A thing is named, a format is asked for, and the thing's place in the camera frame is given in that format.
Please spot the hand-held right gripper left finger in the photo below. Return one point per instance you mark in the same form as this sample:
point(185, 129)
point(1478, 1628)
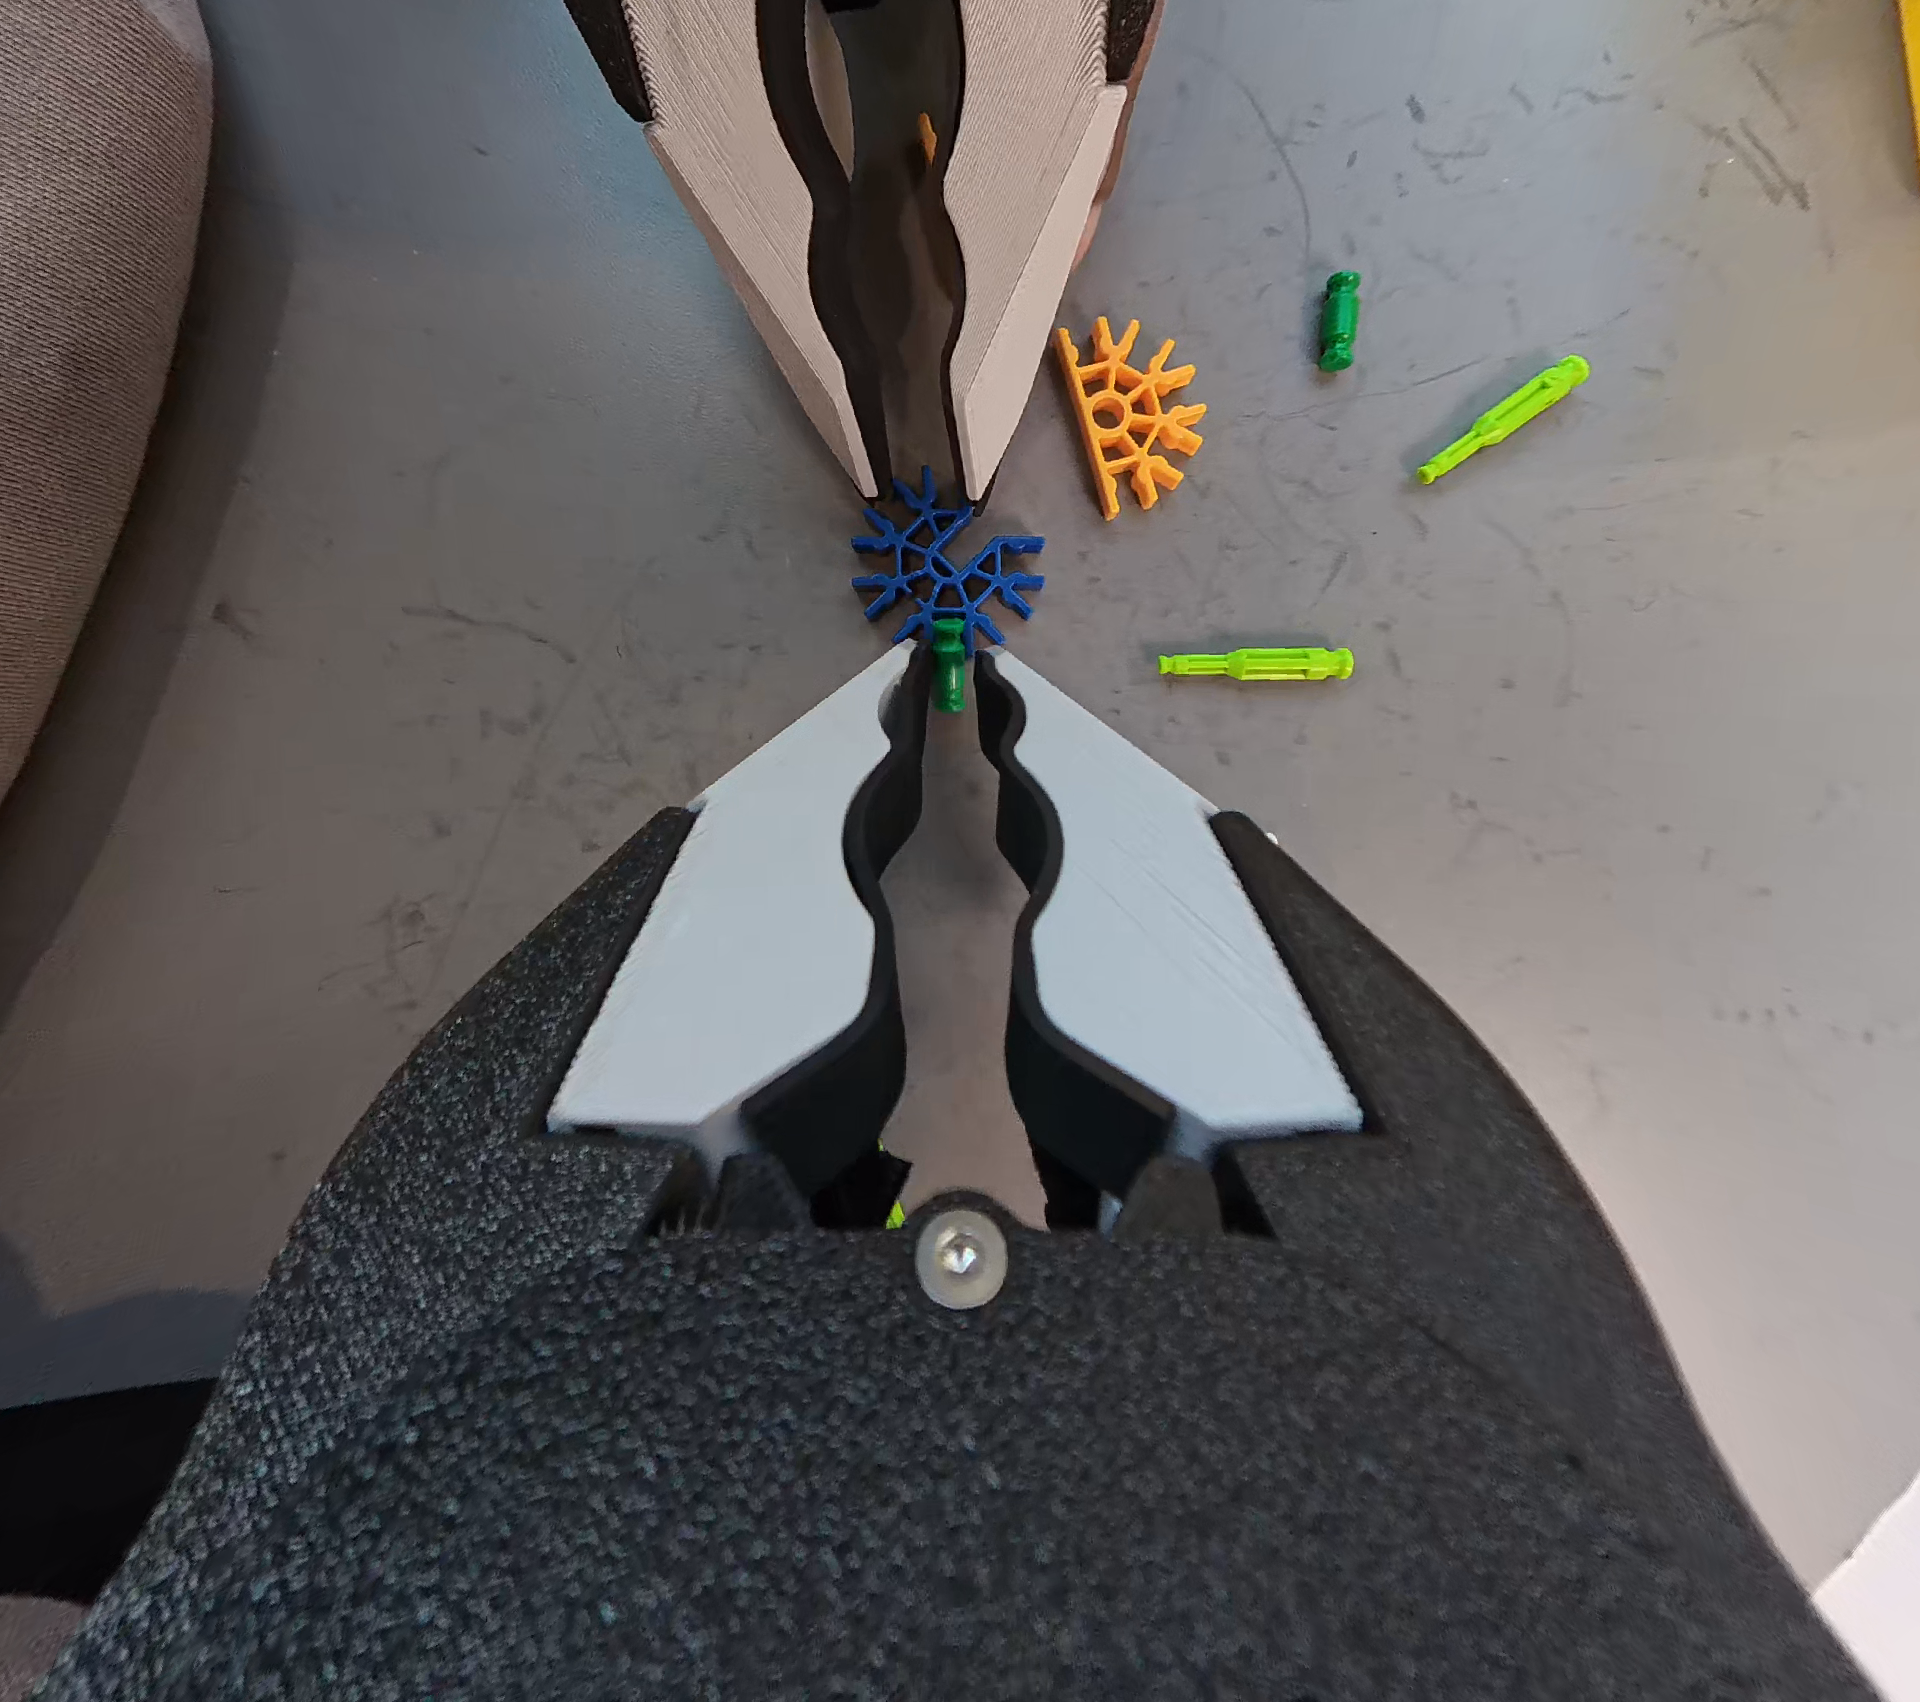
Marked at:
point(751, 952)

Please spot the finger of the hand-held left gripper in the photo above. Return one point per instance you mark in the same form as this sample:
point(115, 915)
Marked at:
point(1034, 7)
point(705, 7)

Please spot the blue snowflake connector piece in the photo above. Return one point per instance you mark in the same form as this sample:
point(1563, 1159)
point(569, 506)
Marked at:
point(944, 550)

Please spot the light green plastic rod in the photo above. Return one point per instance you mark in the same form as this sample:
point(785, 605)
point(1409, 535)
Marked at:
point(1501, 422)
point(1261, 665)

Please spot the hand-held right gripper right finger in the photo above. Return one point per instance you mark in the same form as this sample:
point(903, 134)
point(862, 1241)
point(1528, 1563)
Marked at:
point(1170, 966)

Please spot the person's beige hoodie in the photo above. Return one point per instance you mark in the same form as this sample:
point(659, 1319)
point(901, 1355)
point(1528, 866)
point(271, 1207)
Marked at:
point(91, 232)

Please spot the dark green short rod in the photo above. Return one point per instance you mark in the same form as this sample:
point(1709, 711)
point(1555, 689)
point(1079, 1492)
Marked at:
point(1339, 323)
point(949, 682)

